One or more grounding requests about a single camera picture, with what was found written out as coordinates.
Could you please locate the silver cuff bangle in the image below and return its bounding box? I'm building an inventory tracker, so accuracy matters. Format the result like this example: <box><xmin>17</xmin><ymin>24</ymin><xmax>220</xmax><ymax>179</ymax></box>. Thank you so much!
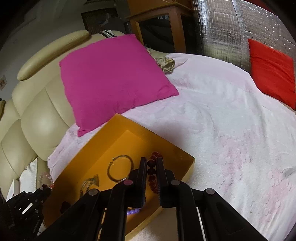
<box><xmin>107</xmin><ymin>154</ymin><xmax>134</xmax><ymax>183</ymax></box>

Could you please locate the beige patterned fabric pouch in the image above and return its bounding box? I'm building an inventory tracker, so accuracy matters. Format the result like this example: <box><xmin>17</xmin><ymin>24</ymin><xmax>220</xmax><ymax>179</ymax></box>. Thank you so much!
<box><xmin>155</xmin><ymin>57</ymin><xmax>175</xmax><ymax>74</ymax></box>

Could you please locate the red cushion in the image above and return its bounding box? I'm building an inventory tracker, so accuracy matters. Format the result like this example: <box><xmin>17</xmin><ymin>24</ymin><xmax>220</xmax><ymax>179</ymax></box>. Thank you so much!
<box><xmin>248</xmin><ymin>39</ymin><xmax>295</xmax><ymax>109</ymax></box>

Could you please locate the magenta cushion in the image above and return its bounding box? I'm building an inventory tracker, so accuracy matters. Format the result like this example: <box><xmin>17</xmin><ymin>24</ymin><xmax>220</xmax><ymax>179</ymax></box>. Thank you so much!
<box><xmin>59</xmin><ymin>34</ymin><xmax>179</xmax><ymax>137</ymax></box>

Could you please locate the purple bead bracelet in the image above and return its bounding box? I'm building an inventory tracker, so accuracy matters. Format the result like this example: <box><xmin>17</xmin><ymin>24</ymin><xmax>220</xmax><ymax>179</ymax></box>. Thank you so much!
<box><xmin>126</xmin><ymin>207</ymin><xmax>142</xmax><ymax>216</ymax></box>

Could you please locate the orange cardboard jewelry box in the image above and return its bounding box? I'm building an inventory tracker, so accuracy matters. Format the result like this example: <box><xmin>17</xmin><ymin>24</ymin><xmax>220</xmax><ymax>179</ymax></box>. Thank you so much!
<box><xmin>43</xmin><ymin>114</ymin><xmax>195</xmax><ymax>227</ymax></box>

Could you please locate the red bead bracelet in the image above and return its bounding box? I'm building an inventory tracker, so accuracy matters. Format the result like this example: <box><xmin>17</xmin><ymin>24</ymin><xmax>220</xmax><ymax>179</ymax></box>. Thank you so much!
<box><xmin>146</xmin><ymin>151</ymin><xmax>164</xmax><ymax>195</ymax></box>

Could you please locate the wooden side table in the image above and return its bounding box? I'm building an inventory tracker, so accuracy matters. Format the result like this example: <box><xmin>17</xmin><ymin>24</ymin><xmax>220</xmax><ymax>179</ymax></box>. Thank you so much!
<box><xmin>127</xmin><ymin>0</ymin><xmax>200</xmax><ymax>54</ymax></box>

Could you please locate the pale pink textured bedspread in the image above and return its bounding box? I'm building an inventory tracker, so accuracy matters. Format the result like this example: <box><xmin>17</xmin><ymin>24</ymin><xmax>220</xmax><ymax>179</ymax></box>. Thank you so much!
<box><xmin>47</xmin><ymin>52</ymin><xmax>296</xmax><ymax>241</ymax></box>

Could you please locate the silver foil insulation sheet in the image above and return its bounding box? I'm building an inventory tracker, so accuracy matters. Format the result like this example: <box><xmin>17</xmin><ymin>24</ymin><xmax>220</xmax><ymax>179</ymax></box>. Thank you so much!
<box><xmin>193</xmin><ymin>1</ymin><xmax>295</xmax><ymax>72</ymax></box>

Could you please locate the cream leather headboard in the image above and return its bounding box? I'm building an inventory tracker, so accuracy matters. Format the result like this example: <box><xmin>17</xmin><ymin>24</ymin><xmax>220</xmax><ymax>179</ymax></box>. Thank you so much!
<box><xmin>0</xmin><ymin>29</ymin><xmax>125</xmax><ymax>202</ymax></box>

